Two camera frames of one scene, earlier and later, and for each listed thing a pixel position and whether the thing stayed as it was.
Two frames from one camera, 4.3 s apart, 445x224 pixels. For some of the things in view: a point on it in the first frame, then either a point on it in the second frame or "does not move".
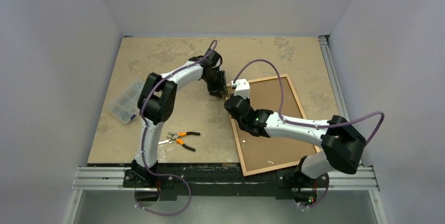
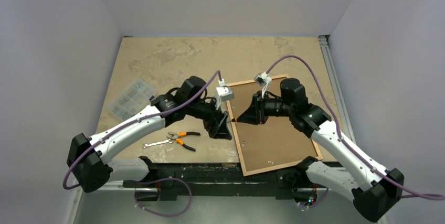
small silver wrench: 165,141 does not move
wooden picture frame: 260,155 does not move
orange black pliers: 176,136 does not move
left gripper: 220,87 to 220,130
